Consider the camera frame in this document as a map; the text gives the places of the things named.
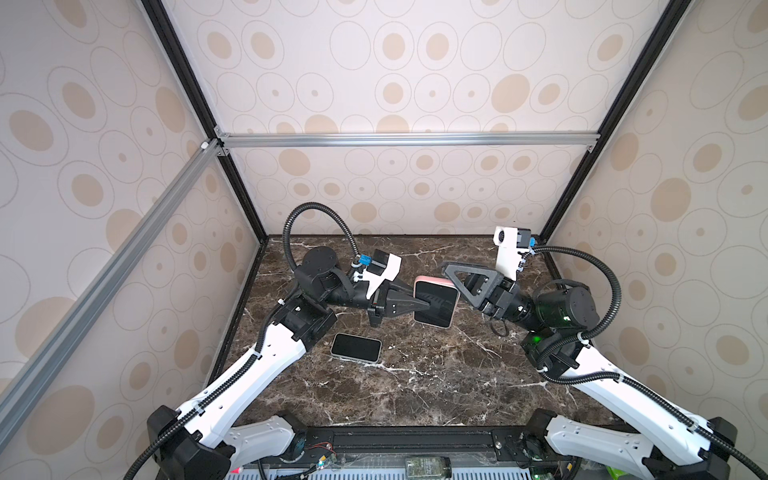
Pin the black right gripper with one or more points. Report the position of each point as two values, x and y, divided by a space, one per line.
509 301

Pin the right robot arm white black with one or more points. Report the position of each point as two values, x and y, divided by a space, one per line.
667 442

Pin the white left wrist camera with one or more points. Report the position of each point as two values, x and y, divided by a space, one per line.
375 270

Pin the silver aluminium rail left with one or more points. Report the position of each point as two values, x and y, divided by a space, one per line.
39 372

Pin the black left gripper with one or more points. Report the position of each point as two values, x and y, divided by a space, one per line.
384 296

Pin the green circuit board module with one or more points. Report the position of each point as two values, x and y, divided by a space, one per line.
428 468

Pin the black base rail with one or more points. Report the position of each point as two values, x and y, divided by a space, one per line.
515 445

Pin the black corner frame post right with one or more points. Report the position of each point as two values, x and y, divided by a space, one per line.
670 19

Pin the silver aluminium rail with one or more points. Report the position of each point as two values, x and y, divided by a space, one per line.
39 372
427 139

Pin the black corner frame post left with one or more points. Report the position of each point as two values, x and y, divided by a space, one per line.
160 22

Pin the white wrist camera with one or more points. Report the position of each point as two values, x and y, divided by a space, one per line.
513 244
375 270

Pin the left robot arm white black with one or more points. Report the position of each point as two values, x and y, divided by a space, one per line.
200 440

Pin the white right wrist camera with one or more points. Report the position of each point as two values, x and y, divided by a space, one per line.
513 244

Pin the silver aluminium rail back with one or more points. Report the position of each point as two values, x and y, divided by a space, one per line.
427 139

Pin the black corner frame post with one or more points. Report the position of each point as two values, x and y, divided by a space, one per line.
670 19
160 22

